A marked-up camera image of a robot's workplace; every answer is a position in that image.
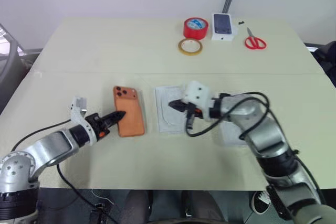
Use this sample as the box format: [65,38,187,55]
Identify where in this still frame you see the red tape roll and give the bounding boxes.
[183,17,209,40]

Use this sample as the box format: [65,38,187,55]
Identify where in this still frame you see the red handled scissors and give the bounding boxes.
[244,27,268,51]

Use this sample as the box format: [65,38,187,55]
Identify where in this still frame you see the yellow transparent tape roll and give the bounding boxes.
[177,38,204,57]

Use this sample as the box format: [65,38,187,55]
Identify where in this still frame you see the white box with blue phone print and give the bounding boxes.
[211,12,237,42]

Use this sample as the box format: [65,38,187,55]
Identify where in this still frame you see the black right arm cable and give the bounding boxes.
[184,91,327,205]

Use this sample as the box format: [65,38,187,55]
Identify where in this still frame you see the dark rounded shape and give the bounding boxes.
[124,189,151,224]
[180,189,228,224]

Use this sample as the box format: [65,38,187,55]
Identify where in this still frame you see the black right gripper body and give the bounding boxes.
[183,101,203,120]

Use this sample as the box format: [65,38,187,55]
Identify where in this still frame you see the grey metal chair frame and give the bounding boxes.
[0,23,43,116]

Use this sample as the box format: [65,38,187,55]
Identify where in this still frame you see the white shoe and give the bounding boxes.
[251,190,271,216]

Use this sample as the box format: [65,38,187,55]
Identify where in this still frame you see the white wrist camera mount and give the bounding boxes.
[69,96,106,146]
[180,80,219,123]

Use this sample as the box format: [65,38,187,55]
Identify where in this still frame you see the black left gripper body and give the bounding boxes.
[86,113,110,141]

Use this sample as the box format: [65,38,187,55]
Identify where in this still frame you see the dark bag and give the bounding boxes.
[304,39,336,89]

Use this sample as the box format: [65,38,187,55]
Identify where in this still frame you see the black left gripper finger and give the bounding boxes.
[103,110,128,121]
[104,116,125,129]

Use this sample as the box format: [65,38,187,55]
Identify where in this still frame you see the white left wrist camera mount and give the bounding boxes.
[69,96,106,146]

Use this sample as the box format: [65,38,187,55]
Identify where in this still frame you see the orange phone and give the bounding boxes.
[113,85,146,138]

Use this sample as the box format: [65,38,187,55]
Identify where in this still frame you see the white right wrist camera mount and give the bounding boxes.
[180,80,219,123]

